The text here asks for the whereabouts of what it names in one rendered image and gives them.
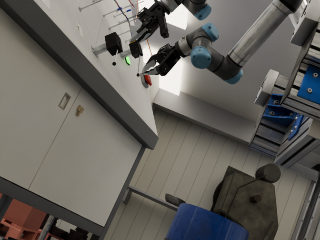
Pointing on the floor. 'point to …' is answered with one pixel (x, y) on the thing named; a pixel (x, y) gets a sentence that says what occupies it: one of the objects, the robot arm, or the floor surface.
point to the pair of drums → (203, 225)
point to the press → (249, 200)
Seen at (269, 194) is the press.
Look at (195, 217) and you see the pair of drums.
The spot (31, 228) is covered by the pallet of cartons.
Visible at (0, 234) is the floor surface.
